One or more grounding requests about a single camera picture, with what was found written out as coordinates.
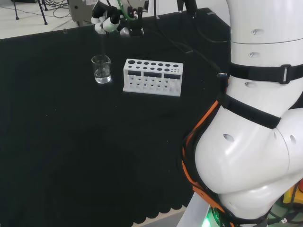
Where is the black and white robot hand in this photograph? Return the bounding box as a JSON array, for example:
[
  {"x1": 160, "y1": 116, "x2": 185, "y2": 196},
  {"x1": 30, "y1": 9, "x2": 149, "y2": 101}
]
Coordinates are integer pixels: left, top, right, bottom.
[{"x1": 91, "y1": 0, "x2": 122, "y2": 35}]

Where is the clear glass rod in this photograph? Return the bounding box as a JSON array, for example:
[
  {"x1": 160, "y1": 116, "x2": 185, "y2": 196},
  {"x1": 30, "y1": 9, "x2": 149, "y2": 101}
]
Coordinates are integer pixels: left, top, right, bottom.
[{"x1": 101, "y1": 32, "x2": 107, "y2": 76}]

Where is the white test tube rack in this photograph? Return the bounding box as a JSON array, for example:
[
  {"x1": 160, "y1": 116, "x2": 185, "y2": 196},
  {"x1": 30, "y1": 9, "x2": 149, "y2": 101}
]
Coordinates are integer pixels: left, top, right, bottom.
[{"x1": 122, "y1": 58, "x2": 184, "y2": 97}]

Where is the grey metal case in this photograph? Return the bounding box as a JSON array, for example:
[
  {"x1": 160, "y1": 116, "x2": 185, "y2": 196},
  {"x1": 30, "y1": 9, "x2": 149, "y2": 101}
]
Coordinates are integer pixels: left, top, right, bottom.
[{"x1": 68, "y1": 0, "x2": 97, "y2": 22}]

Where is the glass beaker with water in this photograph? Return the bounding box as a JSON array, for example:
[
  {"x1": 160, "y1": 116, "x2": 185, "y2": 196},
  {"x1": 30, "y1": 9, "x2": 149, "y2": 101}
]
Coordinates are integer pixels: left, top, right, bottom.
[{"x1": 91, "y1": 54, "x2": 112, "y2": 84}]

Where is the black tripod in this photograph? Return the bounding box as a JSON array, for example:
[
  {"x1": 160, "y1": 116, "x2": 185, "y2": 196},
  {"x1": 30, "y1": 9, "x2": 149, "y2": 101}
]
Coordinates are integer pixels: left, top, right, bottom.
[{"x1": 10, "y1": 0, "x2": 49, "y2": 26}]

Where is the black bench cloth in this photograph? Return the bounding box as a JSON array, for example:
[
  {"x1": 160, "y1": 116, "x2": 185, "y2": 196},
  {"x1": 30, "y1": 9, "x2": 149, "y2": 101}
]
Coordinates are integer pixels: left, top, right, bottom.
[{"x1": 0, "y1": 7, "x2": 232, "y2": 227}]

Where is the yellow stop button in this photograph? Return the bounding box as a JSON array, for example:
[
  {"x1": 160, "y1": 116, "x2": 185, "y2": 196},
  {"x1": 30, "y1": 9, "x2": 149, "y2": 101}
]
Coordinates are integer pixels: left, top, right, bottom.
[{"x1": 283, "y1": 178, "x2": 303, "y2": 207}]

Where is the green cable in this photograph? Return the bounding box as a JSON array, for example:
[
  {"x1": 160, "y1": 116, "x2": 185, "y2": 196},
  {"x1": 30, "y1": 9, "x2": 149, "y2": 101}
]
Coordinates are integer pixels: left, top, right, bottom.
[{"x1": 116, "y1": 0, "x2": 134, "y2": 22}]

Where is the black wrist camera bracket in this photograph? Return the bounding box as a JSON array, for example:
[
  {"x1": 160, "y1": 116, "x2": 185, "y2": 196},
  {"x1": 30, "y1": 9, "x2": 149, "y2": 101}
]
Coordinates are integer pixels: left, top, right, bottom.
[{"x1": 126, "y1": 6, "x2": 144, "y2": 36}]

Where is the black floor cable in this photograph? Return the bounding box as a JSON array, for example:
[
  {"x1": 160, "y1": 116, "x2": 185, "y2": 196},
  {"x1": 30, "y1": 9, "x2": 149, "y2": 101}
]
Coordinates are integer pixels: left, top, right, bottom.
[{"x1": 48, "y1": 0, "x2": 73, "y2": 18}]

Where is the orange cable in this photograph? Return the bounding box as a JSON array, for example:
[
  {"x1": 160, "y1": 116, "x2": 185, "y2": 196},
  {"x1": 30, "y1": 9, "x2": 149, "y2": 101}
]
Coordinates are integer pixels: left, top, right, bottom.
[{"x1": 181, "y1": 99, "x2": 228, "y2": 222}]

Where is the black arm strap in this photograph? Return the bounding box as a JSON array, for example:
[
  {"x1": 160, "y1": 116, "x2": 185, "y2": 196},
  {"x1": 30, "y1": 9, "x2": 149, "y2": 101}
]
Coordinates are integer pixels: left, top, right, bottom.
[
  {"x1": 229, "y1": 62, "x2": 303, "y2": 85},
  {"x1": 217, "y1": 93, "x2": 282, "y2": 130}
]

